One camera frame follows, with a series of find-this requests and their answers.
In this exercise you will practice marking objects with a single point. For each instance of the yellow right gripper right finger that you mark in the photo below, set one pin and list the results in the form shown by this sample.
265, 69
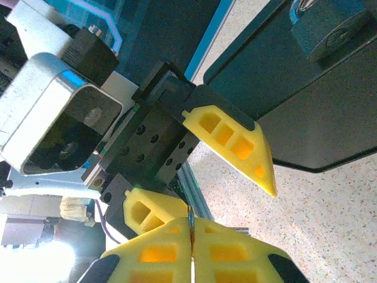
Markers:
232, 253

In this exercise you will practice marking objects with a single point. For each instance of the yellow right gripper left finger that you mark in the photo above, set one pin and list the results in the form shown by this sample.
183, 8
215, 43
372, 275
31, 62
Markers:
159, 253

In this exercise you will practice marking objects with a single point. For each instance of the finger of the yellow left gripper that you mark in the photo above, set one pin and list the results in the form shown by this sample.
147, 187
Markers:
150, 209
235, 138

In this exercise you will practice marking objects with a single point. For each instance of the small silver key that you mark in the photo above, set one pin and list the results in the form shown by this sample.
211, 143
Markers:
191, 227

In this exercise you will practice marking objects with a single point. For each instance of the dark grey padlock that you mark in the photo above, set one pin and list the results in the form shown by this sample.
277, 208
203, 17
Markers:
327, 32

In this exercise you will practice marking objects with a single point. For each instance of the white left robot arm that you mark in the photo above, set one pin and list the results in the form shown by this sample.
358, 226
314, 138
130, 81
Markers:
35, 26

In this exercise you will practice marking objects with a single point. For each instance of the large black box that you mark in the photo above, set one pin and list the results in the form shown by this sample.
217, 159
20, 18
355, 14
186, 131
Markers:
324, 112

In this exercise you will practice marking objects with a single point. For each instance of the aluminium frame post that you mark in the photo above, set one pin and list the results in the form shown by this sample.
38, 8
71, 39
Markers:
194, 194

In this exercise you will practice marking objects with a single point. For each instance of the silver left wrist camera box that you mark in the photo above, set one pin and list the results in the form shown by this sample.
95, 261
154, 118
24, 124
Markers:
56, 118

